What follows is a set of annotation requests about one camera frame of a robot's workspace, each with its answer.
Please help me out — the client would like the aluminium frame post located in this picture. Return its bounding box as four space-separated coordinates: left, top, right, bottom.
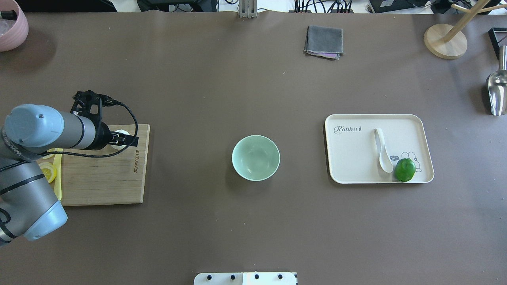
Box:
238 0 257 18

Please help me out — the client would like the green lime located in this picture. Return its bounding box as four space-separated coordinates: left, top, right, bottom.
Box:
394 158 416 182

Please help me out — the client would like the metal scoop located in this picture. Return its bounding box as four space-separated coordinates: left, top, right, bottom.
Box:
487 46 507 116

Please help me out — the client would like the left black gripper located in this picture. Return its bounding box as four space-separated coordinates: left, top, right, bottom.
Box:
71 90 138 151

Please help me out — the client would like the grey folded cloth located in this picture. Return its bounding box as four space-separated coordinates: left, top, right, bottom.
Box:
303 25 345 60

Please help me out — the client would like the yellow plastic knife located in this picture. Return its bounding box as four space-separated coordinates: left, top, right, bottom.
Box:
48 148 62 200

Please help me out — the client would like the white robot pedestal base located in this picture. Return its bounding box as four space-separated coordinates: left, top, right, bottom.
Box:
193 271 298 285

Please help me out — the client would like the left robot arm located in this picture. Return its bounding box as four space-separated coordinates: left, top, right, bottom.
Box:
0 90 138 247

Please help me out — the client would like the cream rabbit tray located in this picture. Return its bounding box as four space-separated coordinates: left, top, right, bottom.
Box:
324 114 435 184

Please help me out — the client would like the wooden cup tree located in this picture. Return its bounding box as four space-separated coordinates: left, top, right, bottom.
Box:
423 0 507 60

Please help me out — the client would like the mint green bowl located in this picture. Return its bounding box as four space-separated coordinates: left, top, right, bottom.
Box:
231 135 281 182

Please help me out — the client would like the wooden cutting board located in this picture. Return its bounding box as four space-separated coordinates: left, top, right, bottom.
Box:
58 124 150 206

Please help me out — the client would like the pink bowl with ice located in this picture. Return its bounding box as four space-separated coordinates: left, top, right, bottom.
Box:
0 0 29 52

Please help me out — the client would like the white ceramic spoon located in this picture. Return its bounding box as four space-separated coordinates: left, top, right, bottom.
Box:
374 128 394 173

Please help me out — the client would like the black glass rack tray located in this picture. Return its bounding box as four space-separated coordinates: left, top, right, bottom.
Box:
488 27 507 59

